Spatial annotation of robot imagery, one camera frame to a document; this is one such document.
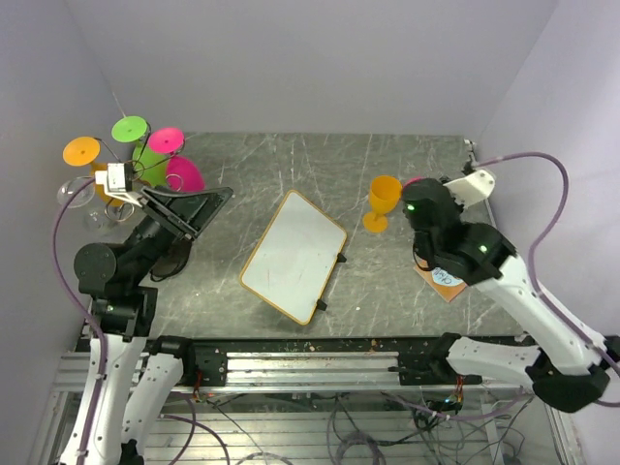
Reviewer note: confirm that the orange wine glass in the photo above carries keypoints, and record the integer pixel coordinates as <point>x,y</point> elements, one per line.
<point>83,152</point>
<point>384,195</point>

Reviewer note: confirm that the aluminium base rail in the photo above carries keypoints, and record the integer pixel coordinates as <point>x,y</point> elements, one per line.
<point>312,372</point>

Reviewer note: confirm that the black wine glass rack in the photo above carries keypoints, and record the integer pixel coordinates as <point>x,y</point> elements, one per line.
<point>176,258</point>

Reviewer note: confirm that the clear wine glass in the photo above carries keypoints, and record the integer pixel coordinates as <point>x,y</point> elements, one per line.
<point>80,195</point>

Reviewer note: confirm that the orange wine glass on rack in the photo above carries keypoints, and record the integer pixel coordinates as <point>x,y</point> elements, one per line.
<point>83,152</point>

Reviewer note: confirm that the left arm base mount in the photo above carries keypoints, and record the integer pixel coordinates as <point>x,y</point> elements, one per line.
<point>203,365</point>

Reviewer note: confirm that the pink wine glass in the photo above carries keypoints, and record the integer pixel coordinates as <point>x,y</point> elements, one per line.
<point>181,174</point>
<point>412,181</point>

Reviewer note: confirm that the green wine glass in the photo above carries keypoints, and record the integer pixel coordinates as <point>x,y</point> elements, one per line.
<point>149,166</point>

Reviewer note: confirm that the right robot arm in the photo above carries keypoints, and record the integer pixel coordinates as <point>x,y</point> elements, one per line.
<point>566,367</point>

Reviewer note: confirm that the orange framed whiteboard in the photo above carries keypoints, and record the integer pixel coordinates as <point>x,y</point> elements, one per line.
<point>294,258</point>

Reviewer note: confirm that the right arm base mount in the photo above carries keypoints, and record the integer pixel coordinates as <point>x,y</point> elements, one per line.
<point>424,360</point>

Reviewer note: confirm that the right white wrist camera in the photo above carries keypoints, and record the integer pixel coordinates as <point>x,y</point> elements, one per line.
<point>474,186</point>

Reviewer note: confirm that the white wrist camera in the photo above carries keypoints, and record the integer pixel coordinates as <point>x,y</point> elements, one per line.
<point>474,186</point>
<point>117,182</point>

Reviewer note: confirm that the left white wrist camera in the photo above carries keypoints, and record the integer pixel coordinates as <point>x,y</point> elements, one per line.
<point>117,182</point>

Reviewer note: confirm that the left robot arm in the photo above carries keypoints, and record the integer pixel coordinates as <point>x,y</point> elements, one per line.
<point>116,411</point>

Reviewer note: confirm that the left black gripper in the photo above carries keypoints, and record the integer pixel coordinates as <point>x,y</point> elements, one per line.
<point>194,207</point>

